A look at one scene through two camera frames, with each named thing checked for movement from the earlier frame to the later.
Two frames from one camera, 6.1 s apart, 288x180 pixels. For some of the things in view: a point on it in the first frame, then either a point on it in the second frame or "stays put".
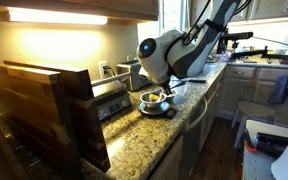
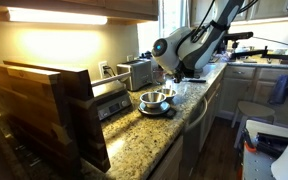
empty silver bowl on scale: (153, 99) stays put
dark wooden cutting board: (78, 120) stays put
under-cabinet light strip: (49, 16) stays put
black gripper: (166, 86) -> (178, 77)
